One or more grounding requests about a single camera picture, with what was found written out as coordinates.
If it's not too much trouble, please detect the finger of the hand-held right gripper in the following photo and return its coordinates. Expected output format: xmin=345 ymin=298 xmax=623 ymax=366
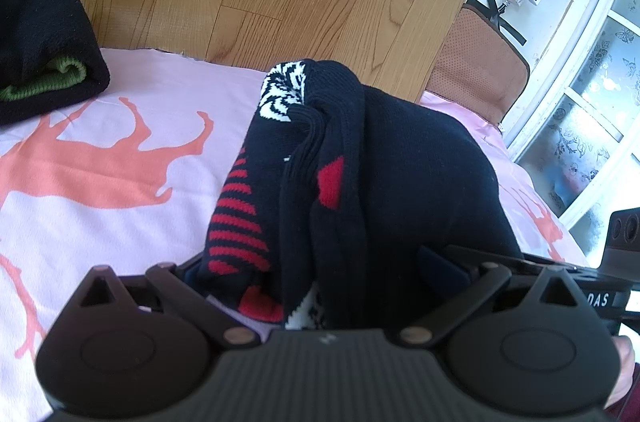
xmin=520 ymin=251 xmax=608 ymax=287

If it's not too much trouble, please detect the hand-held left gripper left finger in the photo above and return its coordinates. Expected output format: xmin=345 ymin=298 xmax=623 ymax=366
xmin=75 ymin=258 xmax=262 ymax=349

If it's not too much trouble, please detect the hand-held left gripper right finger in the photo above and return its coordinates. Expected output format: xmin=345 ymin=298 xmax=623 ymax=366
xmin=400 ymin=244 xmax=587 ymax=349

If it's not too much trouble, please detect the navy red white patterned sweater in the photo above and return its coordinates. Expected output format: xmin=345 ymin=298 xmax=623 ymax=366
xmin=197 ymin=59 xmax=526 ymax=334

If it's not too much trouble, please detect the person's right hand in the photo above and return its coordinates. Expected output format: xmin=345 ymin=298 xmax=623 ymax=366
xmin=615 ymin=335 xmax=638 ymax=399

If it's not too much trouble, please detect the person's dark red clothing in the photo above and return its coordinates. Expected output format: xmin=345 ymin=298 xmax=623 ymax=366
xmin=606 ymin=364 xmax=640 ymax=422

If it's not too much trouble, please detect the pink sheet with orange print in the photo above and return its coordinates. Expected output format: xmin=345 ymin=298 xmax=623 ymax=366
xmin=0 ymin=47 xmax=592 ymax=409

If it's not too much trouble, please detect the white framed glass door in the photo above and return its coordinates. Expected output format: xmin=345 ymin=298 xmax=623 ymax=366
xmin=504 ymin=0 xmax=640 ymax=264

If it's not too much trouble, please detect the brown perforated cushion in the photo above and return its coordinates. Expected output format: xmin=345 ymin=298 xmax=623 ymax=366
xmin=423 ymin=2 xmax=531 ymax=129

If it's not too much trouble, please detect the black tape cross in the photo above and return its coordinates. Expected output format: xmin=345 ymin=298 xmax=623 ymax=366
xmin=481 ymin=0 xmax=527 ymax=46

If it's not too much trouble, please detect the black garment with green lining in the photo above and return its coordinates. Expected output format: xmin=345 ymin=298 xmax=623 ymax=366
xmin=0 ymin=0 xmax=111 ymax=127

